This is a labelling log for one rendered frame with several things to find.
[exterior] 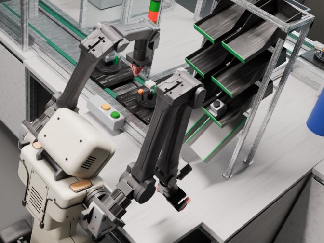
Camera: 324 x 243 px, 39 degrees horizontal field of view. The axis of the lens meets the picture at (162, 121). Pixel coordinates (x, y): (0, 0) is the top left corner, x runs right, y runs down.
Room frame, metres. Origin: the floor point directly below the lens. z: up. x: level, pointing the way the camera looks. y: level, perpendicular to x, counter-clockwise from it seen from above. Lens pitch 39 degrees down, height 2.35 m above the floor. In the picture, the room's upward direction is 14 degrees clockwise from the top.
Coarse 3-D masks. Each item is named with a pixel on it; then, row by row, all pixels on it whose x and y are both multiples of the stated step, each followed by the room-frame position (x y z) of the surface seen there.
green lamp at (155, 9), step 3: (150, 0) 2.04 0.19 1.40; (150, 3) 2.03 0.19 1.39; (153, 3) 2.02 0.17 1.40; (156, 3) 2.02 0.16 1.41; (159, 3) 2.03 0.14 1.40; (150, 6) 2.03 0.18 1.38; (153, 6) 2.02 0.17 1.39; (156, 6) 2.02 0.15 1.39; (159, 6) 2.04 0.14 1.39; (150, 9) 2.03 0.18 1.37; (153, 9) 2.02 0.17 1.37; (156, 9) 2.03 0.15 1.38; (159, 9) 2.04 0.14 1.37
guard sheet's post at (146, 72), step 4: (164, 0) 2.08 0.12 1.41; (160, 8) 2.06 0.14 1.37; (160, 12) 2.07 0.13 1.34; (160, 16) 2.07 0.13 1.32; (160, 20) 2.07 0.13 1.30; (148, 48) 2.06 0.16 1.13; (148, 52) 2.07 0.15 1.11; (152, 52) 2.07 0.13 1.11; (148, 56) 2.06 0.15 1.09; (152, 56) 2.07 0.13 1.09; (152, 60) 2.08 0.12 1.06; (144, 68) 2.06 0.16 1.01; (148, 68) 2.06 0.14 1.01; (144, 72) 2.07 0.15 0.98; (148, 72) 2.07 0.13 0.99; (144, 76) 2.06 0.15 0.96
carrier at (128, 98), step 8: (136, 88) 1.92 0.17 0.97; (144, 88) 1.94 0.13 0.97; (152, 88) 1.95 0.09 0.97; (120, 96) 1.82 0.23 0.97; (128, 96) 1.83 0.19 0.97; (136, 96) 1.82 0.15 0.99; (144, 96) 1.84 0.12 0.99; (152, 96) 1.83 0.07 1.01; (128, 104) 1.77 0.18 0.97; (136, 104) 1.79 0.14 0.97; (144, 104) 1.78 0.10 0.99; (152, 104) 1.79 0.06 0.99; (136, 112) 1.72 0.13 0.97; (144, 112) 1.74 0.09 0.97; (152, 112) 1.75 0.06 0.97; (144, 120) 1.68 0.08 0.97
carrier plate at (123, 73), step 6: (126, 66) 2.10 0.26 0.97; (96, 72) 1.97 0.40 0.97; (120, 72) 2.03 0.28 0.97; (126, 72) 2.04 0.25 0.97; (132, 72) 2.05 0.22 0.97; (96, 78) 1.92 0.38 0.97; (102, 78) 1.94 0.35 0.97; (108, 78) 1.95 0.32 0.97; (114, 78) 1.96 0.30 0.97; (120, 78) 1.97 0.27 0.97; (126, 78) 2.00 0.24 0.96; (102, 84) 1.88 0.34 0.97; (108, 84) 1.90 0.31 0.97
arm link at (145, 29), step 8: (96, 24) 1.29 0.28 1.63; (128, 24) 1.45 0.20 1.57; (136, 24) 1.50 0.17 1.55; (144, 24) 1.56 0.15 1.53; (152, 24) 1.63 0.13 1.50; (120, 32) 1.33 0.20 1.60; (128, 32) 1.37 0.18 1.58; (136, 32) 1.44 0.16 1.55; (144, 32) 1.51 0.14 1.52; (152, 32) 1.58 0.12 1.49; (128, 40) 1.40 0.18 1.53; (120, 48) 1.26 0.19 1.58
